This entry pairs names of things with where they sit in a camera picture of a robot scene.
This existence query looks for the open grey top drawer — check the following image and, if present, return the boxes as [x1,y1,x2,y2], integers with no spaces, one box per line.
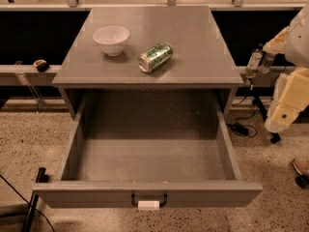
[34,91,262,208]

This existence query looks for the grey cabinet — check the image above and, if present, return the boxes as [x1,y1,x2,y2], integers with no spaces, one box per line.
[53,6,242,115]

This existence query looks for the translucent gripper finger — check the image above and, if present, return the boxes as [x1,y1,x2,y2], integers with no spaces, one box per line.
[258,52,275,73]
[246,48,263,76]

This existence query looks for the grey metal rail shelf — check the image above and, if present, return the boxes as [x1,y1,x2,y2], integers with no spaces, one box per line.
[0,65,61,86]

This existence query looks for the black drawer handle white tag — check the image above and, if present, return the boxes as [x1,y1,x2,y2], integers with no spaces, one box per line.
[130,194,167,211]

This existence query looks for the green soda can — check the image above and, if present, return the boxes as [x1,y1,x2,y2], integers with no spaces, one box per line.
[138,42,173,73]

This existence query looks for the black power adapter with cable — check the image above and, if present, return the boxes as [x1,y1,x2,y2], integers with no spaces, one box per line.
[227,110,258,138]

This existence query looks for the white ceramic bowl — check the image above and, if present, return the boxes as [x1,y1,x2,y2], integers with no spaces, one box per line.
[93,26,130,56]

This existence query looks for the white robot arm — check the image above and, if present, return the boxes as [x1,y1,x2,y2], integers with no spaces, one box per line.
[263,4,309,133]

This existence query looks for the shoe on floor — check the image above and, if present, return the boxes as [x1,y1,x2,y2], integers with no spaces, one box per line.
[292,158,309,189]

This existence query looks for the yellow black tape measure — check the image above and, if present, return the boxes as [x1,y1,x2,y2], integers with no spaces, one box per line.
[33,59,49,73]

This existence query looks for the black stand pole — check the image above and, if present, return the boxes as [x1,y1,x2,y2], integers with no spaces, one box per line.
[21,167,48,232]

